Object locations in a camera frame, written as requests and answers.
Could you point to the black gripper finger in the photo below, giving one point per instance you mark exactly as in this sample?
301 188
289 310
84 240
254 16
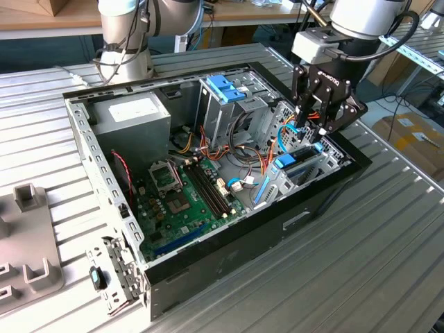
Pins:
301 104
347 114

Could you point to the hard disk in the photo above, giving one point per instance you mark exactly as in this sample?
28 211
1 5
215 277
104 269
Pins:
286 162

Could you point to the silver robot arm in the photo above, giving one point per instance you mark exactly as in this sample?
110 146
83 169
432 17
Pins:
118 27

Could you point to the silver disk bay cage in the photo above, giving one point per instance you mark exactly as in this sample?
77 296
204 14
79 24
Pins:
282 185

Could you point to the brown cardboard sheet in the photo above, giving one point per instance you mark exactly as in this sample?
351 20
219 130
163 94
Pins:
390 74

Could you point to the black stand pole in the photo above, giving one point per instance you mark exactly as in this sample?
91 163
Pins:
305 15

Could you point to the cardboard box with labels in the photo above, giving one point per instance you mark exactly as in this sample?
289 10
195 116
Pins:
409 149

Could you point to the silver drive cage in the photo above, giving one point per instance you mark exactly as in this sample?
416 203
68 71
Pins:
222 118

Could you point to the blue plastic drive latch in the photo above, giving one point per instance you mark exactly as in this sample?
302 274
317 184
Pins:
222 88

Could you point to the black device on floor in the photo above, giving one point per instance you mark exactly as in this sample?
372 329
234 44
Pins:
433 97

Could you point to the long wooden desk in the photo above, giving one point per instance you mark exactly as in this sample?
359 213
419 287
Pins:
229 12

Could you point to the black RAM slot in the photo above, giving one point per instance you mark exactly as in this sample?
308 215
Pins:
203 193
207 191
216 187
212 189

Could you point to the black PC case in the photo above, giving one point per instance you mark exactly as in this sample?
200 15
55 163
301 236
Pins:
243 249

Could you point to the CPU socket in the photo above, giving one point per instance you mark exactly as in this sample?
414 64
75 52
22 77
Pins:
178 204

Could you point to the green motherboard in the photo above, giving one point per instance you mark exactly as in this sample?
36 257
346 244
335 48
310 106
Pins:
194 225

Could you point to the grey power supply unit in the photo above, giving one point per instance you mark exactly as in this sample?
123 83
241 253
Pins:
138 138

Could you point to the blue expansion slot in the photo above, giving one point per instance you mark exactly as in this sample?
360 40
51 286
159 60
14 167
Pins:
180 240

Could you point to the small brown cardboard box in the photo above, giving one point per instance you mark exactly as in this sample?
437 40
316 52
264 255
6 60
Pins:
57 6

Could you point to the black latch with blue tab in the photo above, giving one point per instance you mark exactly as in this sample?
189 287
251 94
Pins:
98 279

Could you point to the grey parts rack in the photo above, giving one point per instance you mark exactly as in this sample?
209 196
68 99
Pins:
31 236

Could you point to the grey wrist camera housing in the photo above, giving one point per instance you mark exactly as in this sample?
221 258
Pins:
312 46

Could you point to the silver card retainer bracket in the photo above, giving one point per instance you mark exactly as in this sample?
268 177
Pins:
119 263

